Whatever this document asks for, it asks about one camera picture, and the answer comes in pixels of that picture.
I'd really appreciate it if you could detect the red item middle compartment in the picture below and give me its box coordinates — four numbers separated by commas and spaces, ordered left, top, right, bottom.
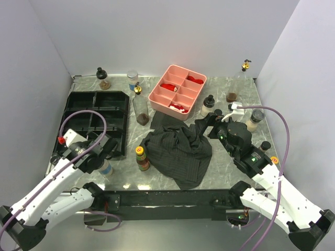
161, 83, 178, 92

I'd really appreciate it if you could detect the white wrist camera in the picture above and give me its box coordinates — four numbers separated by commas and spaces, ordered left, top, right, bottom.
58, 129, 86, 147
221, 101, 244, 122

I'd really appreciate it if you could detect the black cap brown powder bottle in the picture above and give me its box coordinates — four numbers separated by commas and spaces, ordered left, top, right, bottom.
96, 67, 111, 90

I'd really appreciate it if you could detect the dark lid beige powder jar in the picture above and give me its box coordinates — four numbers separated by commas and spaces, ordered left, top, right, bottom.
245, 109, 265, 132

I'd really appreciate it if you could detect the blue label spice jar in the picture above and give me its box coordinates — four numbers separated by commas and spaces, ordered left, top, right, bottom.
127, 70, 139, 91
98, 159, 113, 177

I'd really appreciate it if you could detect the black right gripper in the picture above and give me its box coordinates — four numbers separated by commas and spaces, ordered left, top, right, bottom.
195, 112, 238, 157

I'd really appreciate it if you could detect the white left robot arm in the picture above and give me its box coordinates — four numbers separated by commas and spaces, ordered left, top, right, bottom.
1, 129, 117, 250

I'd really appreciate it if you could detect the tall gold spout oil bottle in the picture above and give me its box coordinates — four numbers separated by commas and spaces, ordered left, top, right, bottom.
132, 84, 149, 126

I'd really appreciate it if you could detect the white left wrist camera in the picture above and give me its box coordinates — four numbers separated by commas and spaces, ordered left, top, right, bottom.
58, 129, 86, 147

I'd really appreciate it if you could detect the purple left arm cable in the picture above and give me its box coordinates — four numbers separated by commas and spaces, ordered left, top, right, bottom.
0, 109, 124, 250

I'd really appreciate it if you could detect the red yellow cap sauce bottle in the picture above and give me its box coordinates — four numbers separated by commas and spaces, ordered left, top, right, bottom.
135, 146, 150, 171

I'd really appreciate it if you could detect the pink divided storage box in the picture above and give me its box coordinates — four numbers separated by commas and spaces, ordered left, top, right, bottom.
149, 65, 207, 121

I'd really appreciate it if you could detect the red white item front compartment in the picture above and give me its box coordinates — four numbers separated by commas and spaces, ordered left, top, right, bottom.
169, 104, 188, 113

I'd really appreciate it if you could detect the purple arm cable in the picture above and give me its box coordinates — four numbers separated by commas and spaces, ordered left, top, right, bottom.
0, 109, 124, 250
230, 106, 291, 251

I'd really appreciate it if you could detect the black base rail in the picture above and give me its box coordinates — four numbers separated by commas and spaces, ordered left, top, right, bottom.
88, 189, 252, 221

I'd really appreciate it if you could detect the black cap jar right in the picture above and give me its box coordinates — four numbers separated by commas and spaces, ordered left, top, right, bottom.
259, 141, 272, 153

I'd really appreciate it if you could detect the dark striped cloth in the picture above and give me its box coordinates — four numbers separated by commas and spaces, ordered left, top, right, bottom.
140, 111, 213, 190

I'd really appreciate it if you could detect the black cap white powder bottle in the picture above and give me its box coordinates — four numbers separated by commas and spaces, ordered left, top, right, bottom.
200, 95, 215, 117

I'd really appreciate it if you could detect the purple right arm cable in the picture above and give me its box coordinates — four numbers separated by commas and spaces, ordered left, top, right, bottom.
230, 106, 291, 251

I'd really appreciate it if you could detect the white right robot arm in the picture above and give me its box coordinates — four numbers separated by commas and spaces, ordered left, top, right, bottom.
195, 113, 334, 250

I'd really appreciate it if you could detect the red label sauce bottle right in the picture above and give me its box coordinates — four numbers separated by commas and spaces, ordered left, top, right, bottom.
271, 156, 279, 165

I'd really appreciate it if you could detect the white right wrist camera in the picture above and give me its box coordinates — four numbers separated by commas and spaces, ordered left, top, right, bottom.
221, 101, 244, 122

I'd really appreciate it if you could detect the red item back compartment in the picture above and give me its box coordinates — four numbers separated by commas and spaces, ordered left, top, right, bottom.
186, 75, 204, 85

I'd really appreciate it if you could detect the tall gold spout sauce bottle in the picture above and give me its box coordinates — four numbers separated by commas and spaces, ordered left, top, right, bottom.
226, 59, 252, 102

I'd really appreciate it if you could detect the black divided organizer tray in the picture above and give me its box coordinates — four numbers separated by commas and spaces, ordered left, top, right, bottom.
62, 91, 130, 157

